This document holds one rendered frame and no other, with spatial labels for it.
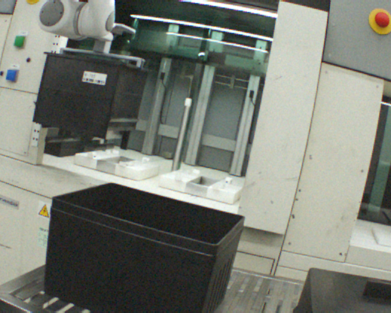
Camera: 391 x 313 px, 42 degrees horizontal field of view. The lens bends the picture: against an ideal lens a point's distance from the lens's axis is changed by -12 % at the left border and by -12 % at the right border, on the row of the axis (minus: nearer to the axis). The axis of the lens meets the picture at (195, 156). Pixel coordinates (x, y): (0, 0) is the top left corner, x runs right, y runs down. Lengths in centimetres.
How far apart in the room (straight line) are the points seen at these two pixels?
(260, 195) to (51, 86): 55
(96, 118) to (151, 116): 97
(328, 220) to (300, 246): 9
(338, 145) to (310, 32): 27
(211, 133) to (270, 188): 101
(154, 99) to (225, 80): 29
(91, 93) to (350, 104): 60
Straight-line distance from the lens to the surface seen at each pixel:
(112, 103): 126
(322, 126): 129
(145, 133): 223
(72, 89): 130
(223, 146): 221
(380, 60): 130
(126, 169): 158
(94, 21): 110
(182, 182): 154
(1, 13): 161
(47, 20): 111
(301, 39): 125
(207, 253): 79
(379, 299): 95
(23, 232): 154
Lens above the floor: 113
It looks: 6 degrees down
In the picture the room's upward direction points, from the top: 12 degrees clockwise
